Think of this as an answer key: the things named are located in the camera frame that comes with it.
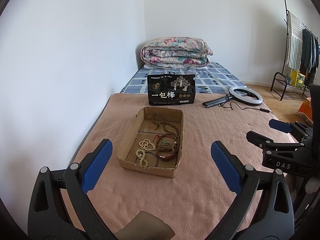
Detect black clothes rack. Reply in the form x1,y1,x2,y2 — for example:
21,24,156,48
270,6,319,101

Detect blue plaid bed sheet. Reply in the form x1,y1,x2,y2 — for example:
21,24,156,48
120,61,247,95

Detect gloved left hand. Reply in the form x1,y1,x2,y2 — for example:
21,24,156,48
114,211,175,240

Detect dark hanging clothes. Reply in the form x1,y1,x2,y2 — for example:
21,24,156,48
299,28,319,86

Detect cardboard box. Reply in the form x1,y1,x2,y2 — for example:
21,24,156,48
116,107,184,178

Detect orange gift box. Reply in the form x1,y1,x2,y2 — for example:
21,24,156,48
297,98,313,124

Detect white ring light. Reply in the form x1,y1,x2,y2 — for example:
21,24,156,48
202,86,263,108

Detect gloved right hand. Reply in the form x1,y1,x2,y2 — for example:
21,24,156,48
287,173,320,196

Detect folded floral quilt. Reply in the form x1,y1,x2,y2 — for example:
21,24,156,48
140,36,213,68

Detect white pearl necklace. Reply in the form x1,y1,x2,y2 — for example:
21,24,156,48
139,138,156,152

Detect black snack bag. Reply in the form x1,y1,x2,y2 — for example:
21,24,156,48
147,74,196,106

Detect cream bead bracelet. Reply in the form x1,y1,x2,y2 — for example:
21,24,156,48
135,148,151,168

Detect dark blue bangle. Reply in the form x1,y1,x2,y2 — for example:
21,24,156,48
135,151,158,168

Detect yellow box on rack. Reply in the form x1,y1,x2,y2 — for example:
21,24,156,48
290,69,305,88

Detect black ring light cable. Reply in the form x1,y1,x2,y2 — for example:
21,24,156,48
218,102,272,114

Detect brown wooden bead necklace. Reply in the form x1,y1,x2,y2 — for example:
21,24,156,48
151,113,181,156

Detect red strap wristwatch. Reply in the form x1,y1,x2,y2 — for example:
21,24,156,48
155,145,177,161

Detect striped hanging cloth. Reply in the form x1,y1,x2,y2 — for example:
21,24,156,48
286,11,304,70

